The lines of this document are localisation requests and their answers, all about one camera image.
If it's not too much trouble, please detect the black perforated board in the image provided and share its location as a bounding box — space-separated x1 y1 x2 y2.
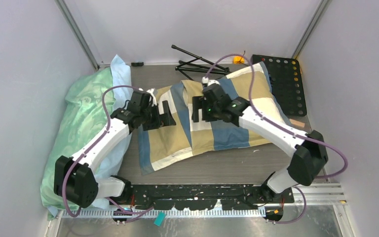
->
251 54 307 117

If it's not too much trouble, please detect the light blue pillow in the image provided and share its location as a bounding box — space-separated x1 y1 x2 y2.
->
91 54 135 210

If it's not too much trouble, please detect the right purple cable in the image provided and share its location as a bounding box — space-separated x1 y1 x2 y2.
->
204 54 349 226

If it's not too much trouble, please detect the teal tape piece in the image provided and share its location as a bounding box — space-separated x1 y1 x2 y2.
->
153 212 166 227

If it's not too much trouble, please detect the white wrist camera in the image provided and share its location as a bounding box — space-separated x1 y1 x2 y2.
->
146 88 157 107
201 77 220 88

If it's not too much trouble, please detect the green patterned pillow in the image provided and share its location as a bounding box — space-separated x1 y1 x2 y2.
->
40 68 115 209

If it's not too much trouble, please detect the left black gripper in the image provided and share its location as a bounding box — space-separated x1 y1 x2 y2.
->
140 100 175 131

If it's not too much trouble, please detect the tan wooden block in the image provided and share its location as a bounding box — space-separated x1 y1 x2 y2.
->
289 118 305 128

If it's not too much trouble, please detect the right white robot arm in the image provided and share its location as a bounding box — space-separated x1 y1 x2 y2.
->
191 83 328 203

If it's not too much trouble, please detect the black folding tripod stand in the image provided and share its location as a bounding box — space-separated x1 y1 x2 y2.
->
171 44 231 80

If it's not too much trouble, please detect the orange small block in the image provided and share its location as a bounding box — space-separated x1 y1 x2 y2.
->
232 56 245 64

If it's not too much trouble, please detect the small black clip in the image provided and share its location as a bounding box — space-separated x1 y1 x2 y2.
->
130 62 144 67

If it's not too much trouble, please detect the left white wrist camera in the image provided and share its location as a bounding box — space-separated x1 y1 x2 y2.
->
146 88 157 107

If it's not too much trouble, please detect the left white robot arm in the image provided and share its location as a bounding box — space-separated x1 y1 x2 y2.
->
54 91 176 208

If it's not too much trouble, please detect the aluminium slotted rail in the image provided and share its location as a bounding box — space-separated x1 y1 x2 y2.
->
78 183 347 219

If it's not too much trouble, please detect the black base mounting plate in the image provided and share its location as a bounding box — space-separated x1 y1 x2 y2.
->
119 184 294 211

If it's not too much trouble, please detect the blue beige checkered pillow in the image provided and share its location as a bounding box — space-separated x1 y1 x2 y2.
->
137 61 292 176

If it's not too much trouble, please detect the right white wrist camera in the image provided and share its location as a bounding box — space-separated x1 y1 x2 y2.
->
201 77 220 88

